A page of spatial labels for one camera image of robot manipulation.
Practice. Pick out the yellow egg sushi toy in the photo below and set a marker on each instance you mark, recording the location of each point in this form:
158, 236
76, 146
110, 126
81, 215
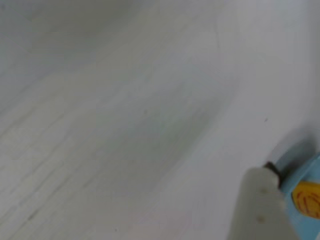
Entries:
308, 200

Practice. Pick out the blue dish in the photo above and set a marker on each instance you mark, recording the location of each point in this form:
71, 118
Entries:
305, 227

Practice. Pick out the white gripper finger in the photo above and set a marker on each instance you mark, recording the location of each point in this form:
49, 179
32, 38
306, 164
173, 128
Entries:
257, 207

